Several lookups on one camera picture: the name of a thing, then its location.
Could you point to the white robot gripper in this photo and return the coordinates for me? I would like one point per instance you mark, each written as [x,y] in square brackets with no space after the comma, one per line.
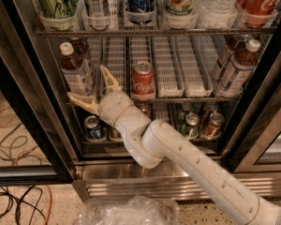
[112,105]

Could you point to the tea bottle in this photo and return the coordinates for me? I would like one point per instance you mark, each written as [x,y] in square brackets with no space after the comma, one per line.
[239,67]
[81,47]
[232,45]
[76,71]

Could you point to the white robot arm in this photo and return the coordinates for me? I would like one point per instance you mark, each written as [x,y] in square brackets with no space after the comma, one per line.
[149,141]

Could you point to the blue can bottom shelf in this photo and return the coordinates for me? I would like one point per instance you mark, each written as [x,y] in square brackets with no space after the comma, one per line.
[94,129]

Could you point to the red cola can middle shelf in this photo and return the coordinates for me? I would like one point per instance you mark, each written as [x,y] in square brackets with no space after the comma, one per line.
[143,78]

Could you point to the white slotted tray bottom shelf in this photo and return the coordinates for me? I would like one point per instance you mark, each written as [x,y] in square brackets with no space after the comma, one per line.
[162,111]

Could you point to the left glass fridge door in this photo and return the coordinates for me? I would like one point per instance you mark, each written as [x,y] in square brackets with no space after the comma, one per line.
[32,84]

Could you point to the green can bottom shelf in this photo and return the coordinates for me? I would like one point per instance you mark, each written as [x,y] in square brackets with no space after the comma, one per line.
[190,126]

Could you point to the green can shelf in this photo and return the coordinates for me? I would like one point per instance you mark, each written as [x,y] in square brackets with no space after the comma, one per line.
[57,0]
[190,126]

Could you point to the silver can top shelf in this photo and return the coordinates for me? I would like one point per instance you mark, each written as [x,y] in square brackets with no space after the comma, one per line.
[97,8]

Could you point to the green can top shelf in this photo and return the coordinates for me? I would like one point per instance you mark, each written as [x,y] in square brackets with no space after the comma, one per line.
[57,0]

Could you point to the steel fridge bottom grille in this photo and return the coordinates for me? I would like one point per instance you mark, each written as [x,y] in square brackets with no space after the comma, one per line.
[124,178]

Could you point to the red cola bottle top shelf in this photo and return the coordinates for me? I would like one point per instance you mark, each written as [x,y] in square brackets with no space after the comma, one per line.
[256,13]

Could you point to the gold can bottom left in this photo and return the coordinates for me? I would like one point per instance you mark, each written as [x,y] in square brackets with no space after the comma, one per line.
[115,134]

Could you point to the bronze can bottom right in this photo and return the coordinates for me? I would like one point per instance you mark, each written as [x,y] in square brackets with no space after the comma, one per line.
[215,123]

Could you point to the clear plastic bin with bag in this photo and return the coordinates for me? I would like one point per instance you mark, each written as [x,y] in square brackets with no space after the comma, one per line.
[138,210]

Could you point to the right fridge door frame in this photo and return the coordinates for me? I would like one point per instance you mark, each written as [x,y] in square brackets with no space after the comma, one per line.
[254,143]

